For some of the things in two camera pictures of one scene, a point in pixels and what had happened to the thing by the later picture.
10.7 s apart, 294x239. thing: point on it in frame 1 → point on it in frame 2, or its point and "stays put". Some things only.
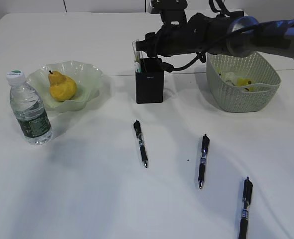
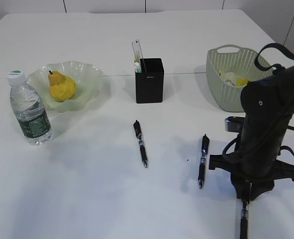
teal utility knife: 137,67 stays put
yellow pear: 61,87 stays put
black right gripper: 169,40 → 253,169
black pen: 139,133 stays put
